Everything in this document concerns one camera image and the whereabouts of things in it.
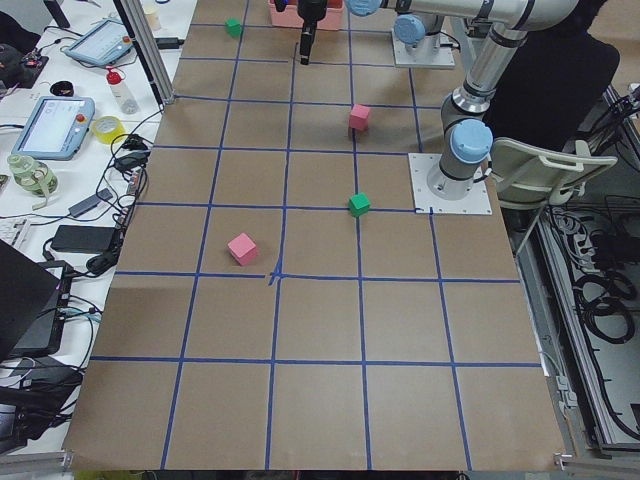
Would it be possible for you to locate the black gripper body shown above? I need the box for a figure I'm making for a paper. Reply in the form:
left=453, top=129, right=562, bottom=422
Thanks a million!
left=298, top=0, right=328, bottom=29

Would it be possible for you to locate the pink plastic bin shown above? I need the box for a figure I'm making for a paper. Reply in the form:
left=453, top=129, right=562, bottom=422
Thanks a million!
left=268, top=0, right=345, bottom=31

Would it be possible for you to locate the green cube far right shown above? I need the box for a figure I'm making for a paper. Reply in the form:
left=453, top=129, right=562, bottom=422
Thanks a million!
left=225, top=18, right=243, bottom=38

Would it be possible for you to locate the green cube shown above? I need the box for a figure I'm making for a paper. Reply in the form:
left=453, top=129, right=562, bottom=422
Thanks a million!
left=348, top=192, right=371, bottom=218
left=225, top=18, right=243, bottom=38

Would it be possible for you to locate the pink cube centre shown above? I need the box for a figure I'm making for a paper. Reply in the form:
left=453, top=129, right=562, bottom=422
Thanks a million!
left=348, top=104, right=371, bottom=132

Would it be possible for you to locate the pink cube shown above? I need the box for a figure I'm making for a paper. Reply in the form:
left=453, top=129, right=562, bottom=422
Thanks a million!
left=348, top=104, right=371, bottom=132
left=227, top=232, right=259, bottom=266

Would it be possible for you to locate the green cube near left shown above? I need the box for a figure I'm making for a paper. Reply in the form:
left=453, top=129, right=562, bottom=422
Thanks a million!
left=348, top=192, right=371, bottom=218

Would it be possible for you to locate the red cap squeeze bottle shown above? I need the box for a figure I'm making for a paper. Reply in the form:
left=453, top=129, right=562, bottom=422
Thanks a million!
left=106, top=67, right=139, bottom=115

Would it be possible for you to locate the teach pendant far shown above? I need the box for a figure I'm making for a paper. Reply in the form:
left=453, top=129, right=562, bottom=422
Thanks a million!
left=63, top=19, right=133, bottom=67

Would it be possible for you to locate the teach pendant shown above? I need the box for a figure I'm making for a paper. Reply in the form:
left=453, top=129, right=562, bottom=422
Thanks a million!
left=11, top=96, right=95, bottom=161
left=63, top=19, right=133, bottom=67

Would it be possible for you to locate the yellow tape roll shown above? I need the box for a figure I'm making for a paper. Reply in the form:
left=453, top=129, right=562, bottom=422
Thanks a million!
left=91, top=116, right=126, bottom=145

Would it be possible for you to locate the pink cube far left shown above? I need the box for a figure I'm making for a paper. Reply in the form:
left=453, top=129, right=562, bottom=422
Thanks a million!
left=227, top=232, right=259, bottom=266

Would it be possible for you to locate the person in black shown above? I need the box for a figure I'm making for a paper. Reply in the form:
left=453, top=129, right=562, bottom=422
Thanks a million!
left=483, top=1, right=620, bottom=151

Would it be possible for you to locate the white chair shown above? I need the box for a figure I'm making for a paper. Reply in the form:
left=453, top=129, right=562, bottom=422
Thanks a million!
left=490, top=137, right=617, bottom=210

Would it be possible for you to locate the teach pendant near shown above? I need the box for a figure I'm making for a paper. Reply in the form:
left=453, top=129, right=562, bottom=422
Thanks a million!
left=11, top=96, right=95, bottom=161

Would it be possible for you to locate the black power adapter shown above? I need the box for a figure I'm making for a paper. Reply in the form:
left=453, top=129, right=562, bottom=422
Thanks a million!
left=51, top=225, right=116, bottom=254

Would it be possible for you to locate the black laptop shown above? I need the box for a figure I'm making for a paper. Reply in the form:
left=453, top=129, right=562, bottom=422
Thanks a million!
left=1, top=242, right=72, bottom=361

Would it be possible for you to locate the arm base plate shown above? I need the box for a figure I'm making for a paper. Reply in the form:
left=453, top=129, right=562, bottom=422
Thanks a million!
left=391, top=31, right=455, bottom=70
left=408, top=153, right=492, bottom=215

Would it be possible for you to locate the aluminium frame post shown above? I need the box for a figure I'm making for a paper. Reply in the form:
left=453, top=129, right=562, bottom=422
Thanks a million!
left=113, top=0, right=175, bottom=106

